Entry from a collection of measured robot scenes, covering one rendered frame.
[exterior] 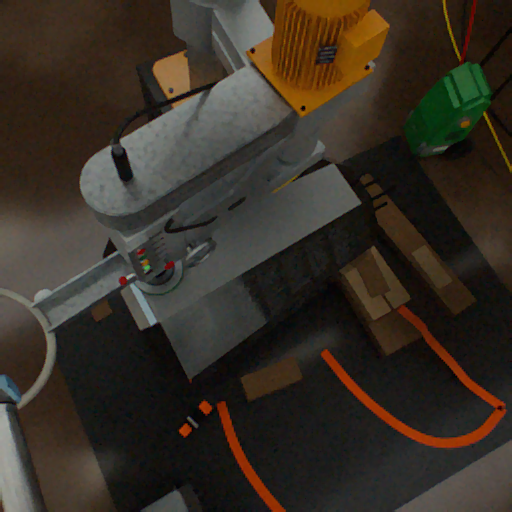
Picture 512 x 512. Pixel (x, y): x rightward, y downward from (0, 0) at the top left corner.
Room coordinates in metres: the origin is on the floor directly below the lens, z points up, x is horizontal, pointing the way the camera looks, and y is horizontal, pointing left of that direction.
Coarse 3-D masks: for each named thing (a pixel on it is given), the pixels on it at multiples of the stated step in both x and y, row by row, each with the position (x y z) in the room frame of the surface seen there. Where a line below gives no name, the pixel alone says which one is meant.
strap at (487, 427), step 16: (416, 320) 0.86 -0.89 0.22; (336, 368) 0.58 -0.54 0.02; (352, 384) 0.51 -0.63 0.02; (224, 400) 0.32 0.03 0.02; (368, 400) 0.44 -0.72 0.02; (496, 400) 0.56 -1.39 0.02; (224, 416) 0.25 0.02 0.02; (384, 416) 0.38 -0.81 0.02; (496, 416) 0.47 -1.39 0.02; (416, 432) 0.33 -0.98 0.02; (480, 432) 0.38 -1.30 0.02; (240, 448) 0.11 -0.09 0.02; (240, 464) 0.03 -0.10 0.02; (256, 480) -0.03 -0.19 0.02
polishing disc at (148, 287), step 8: (176, 264) 0.74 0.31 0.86; (168, 272) 0.70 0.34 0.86; (176, 272) 0.71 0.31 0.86; (136, 280) 0.65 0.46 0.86; (152, 280) 0.66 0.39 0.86; (160, 280) 0.66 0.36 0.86; (168, 280) 0.67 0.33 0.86; (176, 280) 0.67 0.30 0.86; (144, 288) 0.62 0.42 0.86; (152, 288) 0.63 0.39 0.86; (160, 288) 0.63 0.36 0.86; (168, 288) 0.64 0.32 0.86
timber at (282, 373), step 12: (288, 360) 0.56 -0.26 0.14; (264, 372) 0.48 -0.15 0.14; (276, 372) 0.49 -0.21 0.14; (288, 372) 0.50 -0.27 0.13; (300, 372) 0.51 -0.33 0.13; (252, 384) 0.41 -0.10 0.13; (264, 384) 0.42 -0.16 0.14; (276, 384) 0.43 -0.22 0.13; (288, 384) 0.44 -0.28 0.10; (252, 396) 0.35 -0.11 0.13
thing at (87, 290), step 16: (208, 240) 0.79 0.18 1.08; (112, 256) 0.66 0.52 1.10; (96, 272) 0.60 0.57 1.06; (112, 272) 0.61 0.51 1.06; (128, 272) 0.62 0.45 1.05; (64, 288) 0.51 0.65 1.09; (80, 288) 0.53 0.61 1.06; (96, 288) 0.54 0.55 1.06; (112, 288) 0.54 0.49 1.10; (32, 304) 0.43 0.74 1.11; (48, 304) 0.45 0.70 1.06; (64, 304) 0.46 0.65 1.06; (80, 304) 0.47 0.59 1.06; (96, 304) 0.48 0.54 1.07; (64, 320) 0.40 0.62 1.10
